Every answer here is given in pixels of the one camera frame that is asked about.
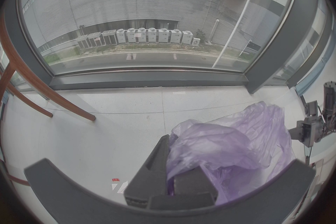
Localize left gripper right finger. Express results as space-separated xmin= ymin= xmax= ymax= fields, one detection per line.
xmin=173 ymin=166 xmax=219 ymax=203

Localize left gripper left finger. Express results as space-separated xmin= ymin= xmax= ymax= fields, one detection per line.
xmin=123 ymin=134 xmax=171 ymax=209

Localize purple plastic bag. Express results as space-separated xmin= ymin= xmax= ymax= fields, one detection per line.
xmin=167 ymin=102 xmax=296 ymax=205

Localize wooden chair with white cushions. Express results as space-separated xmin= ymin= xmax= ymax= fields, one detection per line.
xmin=0 ymin=12 xmax=96 ymax=187

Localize window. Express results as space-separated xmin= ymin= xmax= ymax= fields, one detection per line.
xmin=0 ymin=0 xmax=336 ymax=95

